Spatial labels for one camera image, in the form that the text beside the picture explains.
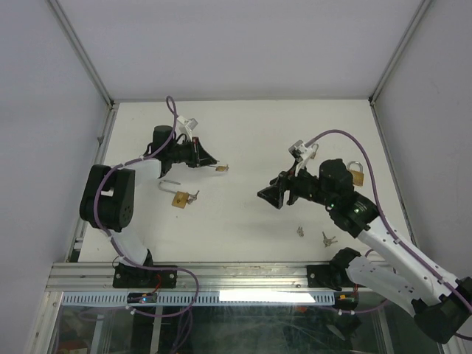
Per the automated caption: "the silver key set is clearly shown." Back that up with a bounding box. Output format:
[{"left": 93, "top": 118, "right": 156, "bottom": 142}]
[
  {"left": 187, "top": 190, "right": 199, "bottom": 204},
  {"left": 296, "top": 226, "right": 305, "bottom": 237},
  {"left": 322, "top": 232, "right": 338, "bottom": 248}
]

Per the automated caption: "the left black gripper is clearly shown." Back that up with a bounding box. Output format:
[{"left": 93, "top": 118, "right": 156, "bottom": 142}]
[{"left": 168, "top": 136, "right": 218, "bottom": 168}]

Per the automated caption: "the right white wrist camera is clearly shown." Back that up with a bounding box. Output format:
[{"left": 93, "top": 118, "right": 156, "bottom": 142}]
[{"left": 288, "top": 140, "right": 314, "bottom": 176}]

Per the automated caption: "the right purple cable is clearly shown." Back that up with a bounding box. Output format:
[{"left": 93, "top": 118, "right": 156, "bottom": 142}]
[{"left": 304, "top": 128, "right": 472, "bottom": 341}]

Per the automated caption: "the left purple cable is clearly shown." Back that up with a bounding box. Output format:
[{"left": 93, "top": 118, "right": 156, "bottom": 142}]
[{"left": 91, "top": 95, "right": 202, "bottom": 318}]

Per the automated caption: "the large brass padlock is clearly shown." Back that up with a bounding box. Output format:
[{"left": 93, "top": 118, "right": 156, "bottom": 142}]
[
  {"left": 347, "top": 161, "right": 364, "bottom": 187},
  {"left": 158, "top": 179, "right": 190, "bottom": 209}
]

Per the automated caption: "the aluminium front rail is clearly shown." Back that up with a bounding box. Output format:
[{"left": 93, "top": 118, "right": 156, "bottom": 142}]
[{"left": 46, "top": 261, "right": 328, "bottom": 292}]

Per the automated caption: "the purple cable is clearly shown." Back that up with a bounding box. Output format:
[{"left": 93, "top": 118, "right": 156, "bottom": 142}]
[
  {"left": 91, "top": 95, "right": 202, "bottom": 318},
  {"left": 304, "top": 128, "right": 472, "bottom": 341}
]

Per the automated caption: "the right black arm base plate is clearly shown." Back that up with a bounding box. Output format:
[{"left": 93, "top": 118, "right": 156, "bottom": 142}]
[{"left": 305, "top": 263, "right": 355, "bottom": 291}]

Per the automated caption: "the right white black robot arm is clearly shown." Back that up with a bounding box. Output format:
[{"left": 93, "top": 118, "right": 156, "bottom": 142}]
[{"left": 257, "top": 159, "right": 471, "bottom": 344}]

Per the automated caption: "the slotted grey cable duct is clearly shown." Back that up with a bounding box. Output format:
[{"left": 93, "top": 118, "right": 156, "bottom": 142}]
[{"left": 62, "top": 290, "right": 335, "bottom": 308}]

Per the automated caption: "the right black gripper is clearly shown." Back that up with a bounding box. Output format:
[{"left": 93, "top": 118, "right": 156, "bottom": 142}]
[{"left": 257, "top": 160, "right": 336, "bottom": 209}]

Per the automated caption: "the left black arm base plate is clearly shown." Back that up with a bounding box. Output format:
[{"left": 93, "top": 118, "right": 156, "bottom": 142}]
[{"left": 112, "top": 263, "right": 178, "bottom": 289}]

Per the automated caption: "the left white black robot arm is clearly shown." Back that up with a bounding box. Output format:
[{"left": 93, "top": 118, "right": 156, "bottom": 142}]
[{"left": 80, "top": 125, "right": 218, "bottom": 287}]

